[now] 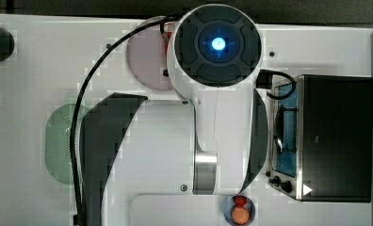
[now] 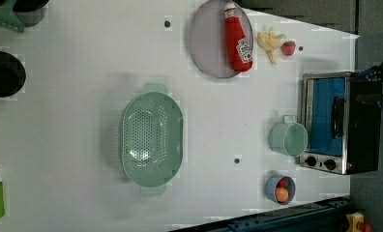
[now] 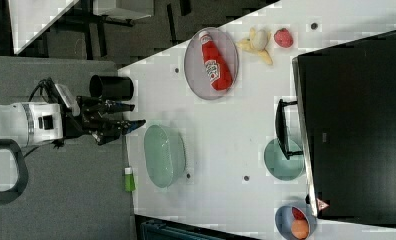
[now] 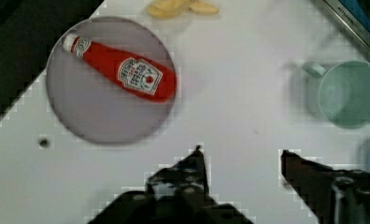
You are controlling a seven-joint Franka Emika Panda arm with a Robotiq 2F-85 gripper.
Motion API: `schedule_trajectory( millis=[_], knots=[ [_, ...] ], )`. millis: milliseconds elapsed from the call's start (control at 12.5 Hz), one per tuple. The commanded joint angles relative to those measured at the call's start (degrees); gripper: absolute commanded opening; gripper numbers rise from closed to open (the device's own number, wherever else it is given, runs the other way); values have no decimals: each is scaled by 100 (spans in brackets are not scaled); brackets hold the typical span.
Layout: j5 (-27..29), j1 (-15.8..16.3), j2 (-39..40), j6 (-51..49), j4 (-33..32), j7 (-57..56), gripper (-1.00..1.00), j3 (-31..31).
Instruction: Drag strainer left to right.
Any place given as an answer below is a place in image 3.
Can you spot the green plastic strainer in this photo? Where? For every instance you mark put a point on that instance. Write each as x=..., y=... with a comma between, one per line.
x=164, y=154

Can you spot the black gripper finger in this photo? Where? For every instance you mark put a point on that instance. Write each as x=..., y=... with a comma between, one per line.
x=116, y=107
x=117, y=128

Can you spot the green mug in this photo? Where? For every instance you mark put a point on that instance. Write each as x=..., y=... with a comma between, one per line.
x=282, y=168

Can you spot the grey round plate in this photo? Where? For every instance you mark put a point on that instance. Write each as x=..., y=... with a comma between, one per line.
x=194, y=68

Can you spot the blue small bowl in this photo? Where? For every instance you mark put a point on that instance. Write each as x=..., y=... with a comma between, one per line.
x=284, y=219

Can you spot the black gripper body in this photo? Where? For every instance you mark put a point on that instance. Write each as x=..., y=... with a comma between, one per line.
x=86, y=123

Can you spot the orange toy fruit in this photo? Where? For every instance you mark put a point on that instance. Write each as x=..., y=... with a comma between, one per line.
x=300, y=229

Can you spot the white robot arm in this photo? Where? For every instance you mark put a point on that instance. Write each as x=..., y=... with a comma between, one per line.
x=40, y=123

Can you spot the red ketchup bottle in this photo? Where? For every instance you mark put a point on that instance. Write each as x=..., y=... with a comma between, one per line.
x=215, y=65

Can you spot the red toy strawberry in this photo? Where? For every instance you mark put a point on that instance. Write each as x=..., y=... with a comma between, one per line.
x=283, y=38

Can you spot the green bottle white cap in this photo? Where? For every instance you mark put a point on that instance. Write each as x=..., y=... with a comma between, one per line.
x=129, y=179

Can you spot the black cylindrical cup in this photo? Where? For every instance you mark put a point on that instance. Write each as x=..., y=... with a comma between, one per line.
x=111, y=87

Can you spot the black toaster oven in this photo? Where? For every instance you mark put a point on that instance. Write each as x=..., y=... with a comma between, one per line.
x=346, y=101

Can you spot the red toy fruit in bowl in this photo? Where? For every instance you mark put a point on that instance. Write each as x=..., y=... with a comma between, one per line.
x=298, y=214

